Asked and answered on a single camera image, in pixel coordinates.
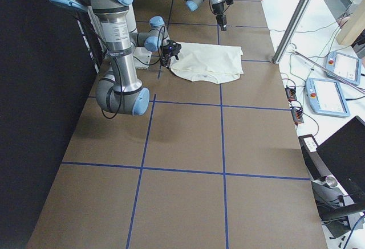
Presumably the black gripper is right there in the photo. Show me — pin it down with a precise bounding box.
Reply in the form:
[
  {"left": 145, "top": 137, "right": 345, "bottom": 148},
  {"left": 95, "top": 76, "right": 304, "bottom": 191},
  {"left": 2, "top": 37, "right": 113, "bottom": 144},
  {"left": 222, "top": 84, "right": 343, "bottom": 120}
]
[
  {"left": 210, "top": 0, "right": 234, "bottom": 30},
  {"left": 162, "top": 39, "right": 182, "bottom": 67}
]

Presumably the cream long-sleeve printed shirt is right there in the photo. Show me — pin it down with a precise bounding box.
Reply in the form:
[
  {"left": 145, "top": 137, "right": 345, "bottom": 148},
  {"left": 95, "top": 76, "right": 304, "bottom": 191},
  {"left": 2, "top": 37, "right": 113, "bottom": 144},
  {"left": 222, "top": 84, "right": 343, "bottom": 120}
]
[{"left": 170, "top": 42, "right": 244, "bottom": 84}]

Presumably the orange black connector strip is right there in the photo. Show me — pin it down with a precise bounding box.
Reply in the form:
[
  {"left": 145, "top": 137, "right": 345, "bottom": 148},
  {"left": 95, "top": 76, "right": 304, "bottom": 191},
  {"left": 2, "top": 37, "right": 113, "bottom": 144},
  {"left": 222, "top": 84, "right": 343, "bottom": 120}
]
[{"left": 285, "top": 86, "right": 304, "bottom": 126}]

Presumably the near teach pendant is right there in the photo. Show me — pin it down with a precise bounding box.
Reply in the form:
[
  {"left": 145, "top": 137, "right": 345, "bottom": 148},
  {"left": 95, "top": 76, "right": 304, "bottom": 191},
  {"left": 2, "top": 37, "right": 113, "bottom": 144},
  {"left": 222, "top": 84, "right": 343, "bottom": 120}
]
[{"left": 305, "top": 78, "right": 350, "bottom": 118}]

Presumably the teach pendant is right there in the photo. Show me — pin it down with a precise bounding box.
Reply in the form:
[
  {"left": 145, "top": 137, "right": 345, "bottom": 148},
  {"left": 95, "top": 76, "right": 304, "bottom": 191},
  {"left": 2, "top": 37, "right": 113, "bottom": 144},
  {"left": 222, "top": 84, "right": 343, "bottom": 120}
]
[
  {"left": 305, "top": 78, "right": 350, "bottom": 118},
  {"left": 326, "top": 51, "right": 362, "bottom": 86}
]

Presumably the wooden board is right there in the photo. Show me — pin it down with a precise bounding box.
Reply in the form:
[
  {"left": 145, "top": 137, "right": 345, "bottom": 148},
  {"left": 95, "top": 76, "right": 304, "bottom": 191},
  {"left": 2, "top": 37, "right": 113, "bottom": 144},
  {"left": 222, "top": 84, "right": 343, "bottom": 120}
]
[{"left": 336, "top": 0, "right": 365, "bottom": 45}]

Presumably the far teach pendant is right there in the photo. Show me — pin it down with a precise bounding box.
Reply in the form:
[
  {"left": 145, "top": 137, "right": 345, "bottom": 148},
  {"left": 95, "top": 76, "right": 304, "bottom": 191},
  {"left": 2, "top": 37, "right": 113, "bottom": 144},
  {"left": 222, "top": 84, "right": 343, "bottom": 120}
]
[{"left": 326, "top": 51, "right": 362, "bottom": 86}]

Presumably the black box with label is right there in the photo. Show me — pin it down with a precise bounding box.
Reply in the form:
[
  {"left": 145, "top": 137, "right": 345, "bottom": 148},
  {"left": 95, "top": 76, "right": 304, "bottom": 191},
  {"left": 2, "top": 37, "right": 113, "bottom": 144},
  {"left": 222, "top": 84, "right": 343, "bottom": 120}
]
[{"left": 298, "top": 134, "right": 338, "bottom": 189}]

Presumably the black monitor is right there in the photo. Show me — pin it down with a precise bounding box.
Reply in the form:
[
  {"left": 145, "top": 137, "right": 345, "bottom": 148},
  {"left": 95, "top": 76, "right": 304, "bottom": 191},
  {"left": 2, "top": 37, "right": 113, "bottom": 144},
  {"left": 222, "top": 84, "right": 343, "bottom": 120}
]
[{"left": 317, "top": 116, "right": 364, "bottom": 203}]

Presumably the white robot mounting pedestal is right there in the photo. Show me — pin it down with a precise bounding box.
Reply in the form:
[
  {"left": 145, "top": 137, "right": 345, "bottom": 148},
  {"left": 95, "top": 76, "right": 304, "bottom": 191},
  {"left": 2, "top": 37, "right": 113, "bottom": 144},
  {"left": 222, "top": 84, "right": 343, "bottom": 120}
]
[{"left": 91, "top": 6, "right": 152, "bottom": 70}]

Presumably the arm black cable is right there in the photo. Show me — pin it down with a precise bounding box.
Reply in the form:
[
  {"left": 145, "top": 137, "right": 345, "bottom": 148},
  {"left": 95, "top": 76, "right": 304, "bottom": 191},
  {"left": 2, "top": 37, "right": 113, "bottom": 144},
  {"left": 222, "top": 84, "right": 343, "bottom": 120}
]
[{"left": 101, "top": 25, "right": 168, "bottom": 120}]

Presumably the aluminium frame post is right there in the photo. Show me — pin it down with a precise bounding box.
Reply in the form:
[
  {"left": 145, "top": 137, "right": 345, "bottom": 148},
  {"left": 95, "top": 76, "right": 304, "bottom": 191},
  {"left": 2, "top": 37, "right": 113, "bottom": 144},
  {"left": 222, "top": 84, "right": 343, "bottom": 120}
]
[{"left": 273, "top": 0, "right": 311, "bottom": 64}]

